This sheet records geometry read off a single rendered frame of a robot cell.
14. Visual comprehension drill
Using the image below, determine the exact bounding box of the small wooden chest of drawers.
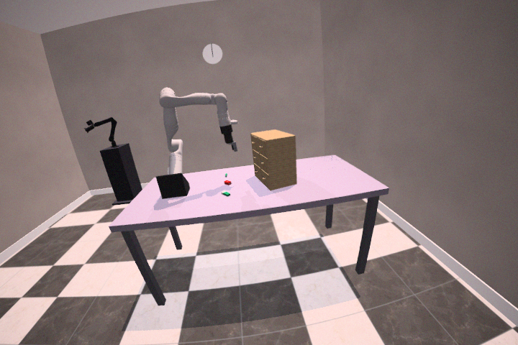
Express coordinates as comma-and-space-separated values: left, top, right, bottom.
250, 130, 297, 190

